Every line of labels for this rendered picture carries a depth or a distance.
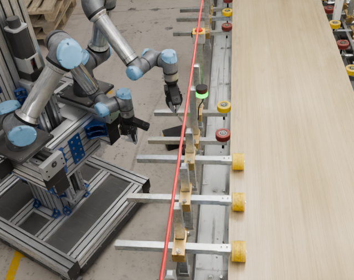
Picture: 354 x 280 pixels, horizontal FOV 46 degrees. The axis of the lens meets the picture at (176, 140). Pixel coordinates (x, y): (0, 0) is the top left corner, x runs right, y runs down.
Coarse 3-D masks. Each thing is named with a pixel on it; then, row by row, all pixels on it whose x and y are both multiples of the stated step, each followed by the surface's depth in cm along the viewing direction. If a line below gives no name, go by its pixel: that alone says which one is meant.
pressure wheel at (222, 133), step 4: (220, 128) 224; (224, 128) 224; (216, 132) 222; (220, 132) 222; (224, 132) 221; (228, 132) 221; (216, 136) 221; (220, 136) 220; (224, 136) 219; (228, 136) 220; (220, 140) 220; (224, 140) 220; (228, 140) 222
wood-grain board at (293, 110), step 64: (256, 0) 344; (320, 0) 335; (256, 64) 270; (320, 64) 264; (256, 128) 223; (320, 128) 219; (256, 192) 190; (320, 192) 187; (256, 256) 165; (320, 256) 163
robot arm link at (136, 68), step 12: (84, 0) 192; (96, 0) 192; (84, 12) 194; (96, 12) 192; (96, 24) 196; (108, 24) 195; (108, 36) 196; (120, 36) 197; (120, 48) 197; (132, 60) 199; (144, 60) 203; (132, 72) 198; (144, 72) 203
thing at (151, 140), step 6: (150, 138) 230; (156, 138) 229; (162, 138) 229; (168, 138) 229; (174, 138) 228; (180, 138) 228; (204, 138) 226; (210, 138) 226; (204, 144) 227; (210, 144) 226; (216, 144) 226; (222, 144) 225
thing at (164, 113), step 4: (156, 112) 248; (160, 112) 247; (164, 112) 247; (168, 112) 247; (172, 112) 246; (180, 112) 246; (184, 112) 245; (188, 112) 245; (204, 112) 244; (208, 112) 244; (212, 112) 243; (216, 112) 243; (164, 116) 249; (168, 116) 248; (172, 116) 248; (176, 116) 248; (180, 116) 248; (188, 116) 247; (204, 116) 246; (208, 116) 245; (212, 116) 245; (216, 116) 245; (220, 116) 244; (224, 116) 244
